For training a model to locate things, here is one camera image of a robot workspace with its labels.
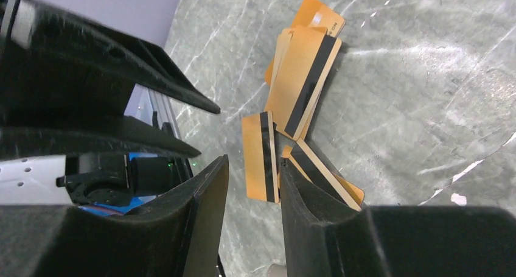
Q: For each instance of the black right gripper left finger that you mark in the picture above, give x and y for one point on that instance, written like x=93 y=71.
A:
x=176 y=234

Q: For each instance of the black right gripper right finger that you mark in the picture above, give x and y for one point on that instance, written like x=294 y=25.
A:
x=324 y=237

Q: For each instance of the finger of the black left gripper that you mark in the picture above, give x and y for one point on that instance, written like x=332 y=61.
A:
x=45 y=136
x=60 y=69

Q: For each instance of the gold card black stripe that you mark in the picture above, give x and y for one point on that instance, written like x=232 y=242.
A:
x=260 y=157

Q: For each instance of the gold card under finger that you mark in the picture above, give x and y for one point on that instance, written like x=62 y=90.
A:
x=315 y=171

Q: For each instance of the gold card stack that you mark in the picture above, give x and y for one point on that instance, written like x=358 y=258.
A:
x=304 y=55

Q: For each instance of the blue plastic bin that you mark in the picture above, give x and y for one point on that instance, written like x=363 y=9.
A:
x=108 y=210

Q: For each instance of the aluminium frame rail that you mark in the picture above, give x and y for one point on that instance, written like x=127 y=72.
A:
x=154 y=109

